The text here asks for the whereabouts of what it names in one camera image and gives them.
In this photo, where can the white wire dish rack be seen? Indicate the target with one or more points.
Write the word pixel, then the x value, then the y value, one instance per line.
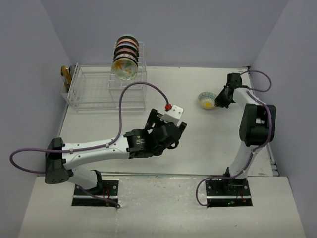
pixel 94 87

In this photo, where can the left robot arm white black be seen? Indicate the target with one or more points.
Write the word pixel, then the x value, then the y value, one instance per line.
pixel 64 161

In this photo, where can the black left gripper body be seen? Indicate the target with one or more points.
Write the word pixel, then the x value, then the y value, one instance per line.
pixel 155 118

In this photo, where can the gold utensil in holder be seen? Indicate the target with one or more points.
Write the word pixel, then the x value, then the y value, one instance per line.
pixel 65 74

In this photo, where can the white bowl orange flower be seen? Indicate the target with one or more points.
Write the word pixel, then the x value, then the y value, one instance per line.
pixel 124 69

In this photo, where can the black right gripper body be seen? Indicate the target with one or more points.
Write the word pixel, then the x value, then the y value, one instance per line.
pixel 222 100

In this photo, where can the yellow blue patterned bowl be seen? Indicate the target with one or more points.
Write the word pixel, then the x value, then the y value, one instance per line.
pixel 207 100

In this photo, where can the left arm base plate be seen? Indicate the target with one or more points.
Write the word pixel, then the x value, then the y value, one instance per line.
pixel 108 196

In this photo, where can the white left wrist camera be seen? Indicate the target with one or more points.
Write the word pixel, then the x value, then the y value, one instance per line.
pixel 173 115

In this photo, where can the dark blue patterned bowl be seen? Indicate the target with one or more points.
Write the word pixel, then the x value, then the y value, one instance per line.
pixel 128 56

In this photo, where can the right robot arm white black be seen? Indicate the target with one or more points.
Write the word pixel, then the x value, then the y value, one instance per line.
pixel 255 132

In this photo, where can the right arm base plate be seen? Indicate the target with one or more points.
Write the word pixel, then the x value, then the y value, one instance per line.
pixel 223 193

